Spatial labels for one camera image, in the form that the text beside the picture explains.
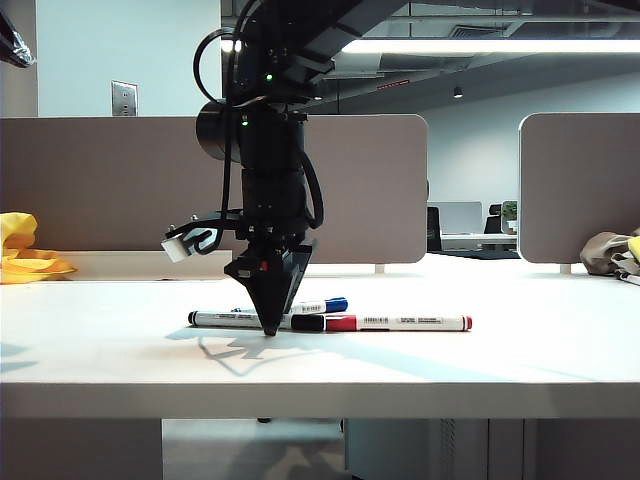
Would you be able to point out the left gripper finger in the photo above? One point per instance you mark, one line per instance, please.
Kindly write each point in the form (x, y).
(10, 52)
(15, 36)

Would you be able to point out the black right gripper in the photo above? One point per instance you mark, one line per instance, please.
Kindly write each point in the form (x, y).
(272, 245)

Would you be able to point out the blue cap whiteboard marker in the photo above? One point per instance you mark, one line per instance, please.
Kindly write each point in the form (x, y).
(335, 303)

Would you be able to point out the black cap whiteboard marker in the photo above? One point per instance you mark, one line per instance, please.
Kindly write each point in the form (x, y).
(225, 319)

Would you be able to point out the red cap whiteboard marker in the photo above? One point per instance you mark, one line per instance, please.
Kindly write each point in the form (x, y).
(400, 322)

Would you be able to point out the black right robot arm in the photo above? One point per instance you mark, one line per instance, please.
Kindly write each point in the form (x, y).
(272, 150)

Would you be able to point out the brown desk divider panel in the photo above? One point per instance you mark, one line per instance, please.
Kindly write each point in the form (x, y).
(575, 190)
(100, 175)

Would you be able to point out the black office chair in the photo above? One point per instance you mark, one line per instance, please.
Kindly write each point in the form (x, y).
(493, 220)
(433, 230)

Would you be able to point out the beige desk shelf box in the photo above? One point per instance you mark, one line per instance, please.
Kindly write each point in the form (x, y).
(110, 265)

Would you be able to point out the white background partition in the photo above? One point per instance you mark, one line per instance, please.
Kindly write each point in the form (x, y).
(457, 217)

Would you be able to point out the white background desk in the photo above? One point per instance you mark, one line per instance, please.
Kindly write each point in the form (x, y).
(480, 241)

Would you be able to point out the yellow cloth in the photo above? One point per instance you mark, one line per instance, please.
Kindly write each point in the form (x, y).
(20, 260)

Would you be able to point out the red LED sign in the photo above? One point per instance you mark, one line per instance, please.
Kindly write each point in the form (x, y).
(394, 83)

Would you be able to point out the green potted plant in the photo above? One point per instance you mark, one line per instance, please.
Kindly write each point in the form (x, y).
(510, 212)

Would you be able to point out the black ceiling spotlight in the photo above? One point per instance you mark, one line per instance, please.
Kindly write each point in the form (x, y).
(457, 92)

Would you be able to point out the beige desk leg panel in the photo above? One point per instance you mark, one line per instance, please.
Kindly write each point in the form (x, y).
(80, 450)
(585, 450)

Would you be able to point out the brown fabric bag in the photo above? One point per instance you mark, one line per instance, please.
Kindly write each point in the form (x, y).
(600, 252)

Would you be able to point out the ceiling light strip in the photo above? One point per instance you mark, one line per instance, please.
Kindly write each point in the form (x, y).
(500, 46)

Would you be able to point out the black white marker pen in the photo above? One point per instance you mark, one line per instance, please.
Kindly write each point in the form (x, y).
(629, 276)

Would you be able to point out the yellow rectangular pad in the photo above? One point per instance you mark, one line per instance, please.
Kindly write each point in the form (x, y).
(636, 247)

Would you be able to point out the metal wall switch plate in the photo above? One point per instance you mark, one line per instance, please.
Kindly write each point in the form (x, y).
(125, 98)

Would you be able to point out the grey pedestal cabinet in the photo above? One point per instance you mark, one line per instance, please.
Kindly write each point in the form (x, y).
(415, 450)

